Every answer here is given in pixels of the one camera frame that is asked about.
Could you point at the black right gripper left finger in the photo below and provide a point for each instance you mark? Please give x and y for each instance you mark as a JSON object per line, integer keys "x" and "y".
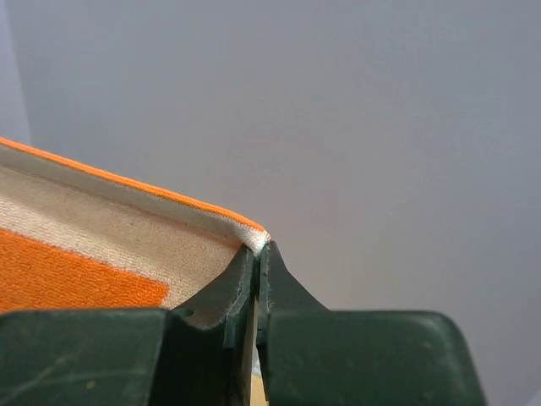
{"x": 199, "y": 353}

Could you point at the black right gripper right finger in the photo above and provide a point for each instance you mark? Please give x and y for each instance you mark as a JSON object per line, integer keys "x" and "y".
{"x": 310, "y": 355}

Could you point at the orange and white towel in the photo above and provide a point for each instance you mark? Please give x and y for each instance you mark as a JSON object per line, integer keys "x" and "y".
{"x": 78, "y": 237}

